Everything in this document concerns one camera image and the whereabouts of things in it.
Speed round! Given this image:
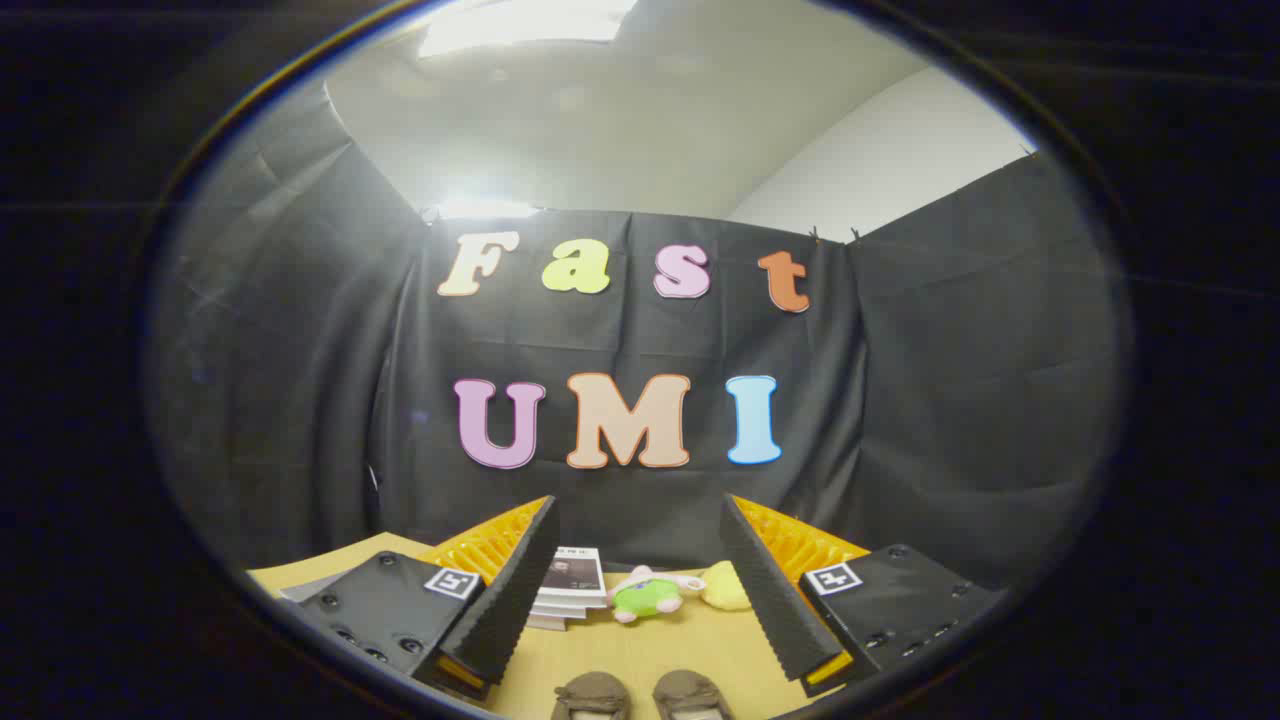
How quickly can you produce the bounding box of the ceiling light panel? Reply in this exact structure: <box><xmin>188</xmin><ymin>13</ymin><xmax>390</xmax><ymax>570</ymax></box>
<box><xmin>418</xmin><ymin>0</ymin><xmax>639</xmax><ymax>57</ymax></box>

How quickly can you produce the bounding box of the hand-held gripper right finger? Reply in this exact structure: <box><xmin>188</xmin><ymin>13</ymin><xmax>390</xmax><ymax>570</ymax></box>
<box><xmin>720</xmin><ymin>493</ymin><xmax>1008</xmax><ymax>699</ymax></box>

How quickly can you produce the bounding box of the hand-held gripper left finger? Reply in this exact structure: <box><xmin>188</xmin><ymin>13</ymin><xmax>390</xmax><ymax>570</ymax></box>
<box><xmin>296</xmin><ymin>495</ymin><xmax>561</xmax><ymax>701</ymax></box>

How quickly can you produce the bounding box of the yellow fluffy plush ball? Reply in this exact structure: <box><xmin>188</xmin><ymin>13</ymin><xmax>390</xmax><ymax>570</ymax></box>
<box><xmin>697</xmin><ymin>560</ymin><xmax>753</xmax><ymax>612</ymax></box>

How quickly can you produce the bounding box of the white book with portrait cover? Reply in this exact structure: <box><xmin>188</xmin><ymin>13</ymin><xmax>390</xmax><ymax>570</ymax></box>
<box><xmin>543</xmin><ymin>546</ymin><xmax>609</xmax><ymax>599</ymax></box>

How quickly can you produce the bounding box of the green and pink plush toy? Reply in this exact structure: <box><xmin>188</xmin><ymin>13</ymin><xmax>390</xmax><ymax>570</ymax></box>
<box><xmin>607</xmin><ymin>565</ymin><xmax>706</xmax><ymax>624</ymax></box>

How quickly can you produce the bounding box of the brown fuzzy shoe with bow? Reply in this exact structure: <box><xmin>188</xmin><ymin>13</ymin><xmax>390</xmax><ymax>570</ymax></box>
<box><xmin>652</xmin><ymin>669</ymin><xmax>736</xmax><ymax>720</ymax></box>
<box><xmin>552</xmin><ymin>671</ymin><xmax>633</xmax><ymax>720</ymax></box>

